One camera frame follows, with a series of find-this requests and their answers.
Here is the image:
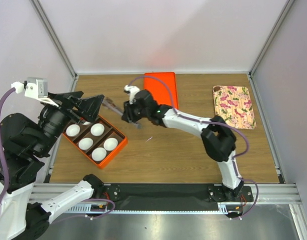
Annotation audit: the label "orange chocolate box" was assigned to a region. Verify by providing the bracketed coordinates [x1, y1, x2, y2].
[63, 115, 128, 169]

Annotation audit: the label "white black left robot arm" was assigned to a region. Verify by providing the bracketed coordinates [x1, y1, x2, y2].
[0, 91, 105, 240]

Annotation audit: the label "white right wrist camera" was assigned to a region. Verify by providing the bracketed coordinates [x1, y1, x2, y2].
[123, 85, 140, 105]

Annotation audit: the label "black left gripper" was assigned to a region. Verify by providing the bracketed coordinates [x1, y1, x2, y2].
[34, 89, 105, 154]

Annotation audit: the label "aluminium frame post left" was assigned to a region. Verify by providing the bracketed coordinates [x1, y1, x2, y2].
[29, 0, 77, 80]

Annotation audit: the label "floral patterned tray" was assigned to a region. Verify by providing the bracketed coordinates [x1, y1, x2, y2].
[212, 85, 257, 130]

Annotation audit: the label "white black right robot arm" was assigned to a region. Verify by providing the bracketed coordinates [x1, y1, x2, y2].
[121, 85, 244, 201]

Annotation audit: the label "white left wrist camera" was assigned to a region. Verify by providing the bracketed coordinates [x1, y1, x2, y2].
[11, 77, 59, 107]

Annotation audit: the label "aluminium frame post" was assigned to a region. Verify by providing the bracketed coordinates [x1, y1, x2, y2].
[248, 0, 296, 76]
[29, 0, 77, 80]

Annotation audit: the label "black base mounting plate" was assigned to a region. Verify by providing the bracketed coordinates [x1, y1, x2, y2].
[106, 183, 254, 210]

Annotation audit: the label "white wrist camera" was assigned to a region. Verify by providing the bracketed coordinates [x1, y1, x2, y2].
[123, 85, 140, 105]
[11, 77, 59, 107]

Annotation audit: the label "orange flat tray lid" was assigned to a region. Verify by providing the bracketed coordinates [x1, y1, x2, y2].
[143, 72, 179, 109]

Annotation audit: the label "metal tongs with red grip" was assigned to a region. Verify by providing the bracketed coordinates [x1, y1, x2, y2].
[102, 97, 124, 117]

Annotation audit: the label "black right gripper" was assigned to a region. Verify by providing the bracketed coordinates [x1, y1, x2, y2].
[120, 98, 149, 124]

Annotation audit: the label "aluminium frame post right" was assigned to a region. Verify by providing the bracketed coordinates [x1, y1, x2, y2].
[248, 0, 296, 76]

